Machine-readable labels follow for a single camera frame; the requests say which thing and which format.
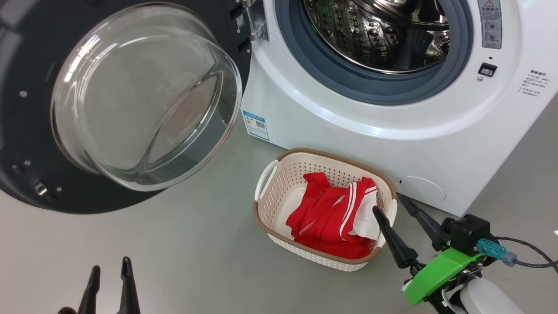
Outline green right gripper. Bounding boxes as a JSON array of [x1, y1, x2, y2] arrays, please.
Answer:
[[373, 195, 497, 314]]

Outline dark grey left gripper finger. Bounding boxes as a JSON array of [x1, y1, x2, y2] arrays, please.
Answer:
[[78, 265, 102, 314], [117, 256, 141, 314]]

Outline red and white garment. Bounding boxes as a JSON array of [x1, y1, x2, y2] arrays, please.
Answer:
[[286, 172, 379, 260]]

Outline round glass washing machine door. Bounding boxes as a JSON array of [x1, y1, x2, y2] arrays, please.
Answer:
[[0, 0, 267, 215]]

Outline white front-load washing machine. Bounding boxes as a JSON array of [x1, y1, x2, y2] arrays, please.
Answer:
[[241, 0, 558, 217]]

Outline cream perforated laundry basket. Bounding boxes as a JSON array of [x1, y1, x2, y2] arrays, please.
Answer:
[[253, 148, 398, 272]]

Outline round white filter cover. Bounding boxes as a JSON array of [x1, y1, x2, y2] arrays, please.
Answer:
[[396, 176, 446, 202]]

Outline blue energy label sticker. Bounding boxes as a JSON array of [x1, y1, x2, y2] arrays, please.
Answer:
[[242, 110, 270, 141]]

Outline grey warning sticker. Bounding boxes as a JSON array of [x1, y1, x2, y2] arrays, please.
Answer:
[[477, 0, 503, 49]]

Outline black cable with teal plug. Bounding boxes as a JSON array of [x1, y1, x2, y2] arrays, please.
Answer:
[[477, 236, 558, 269]]

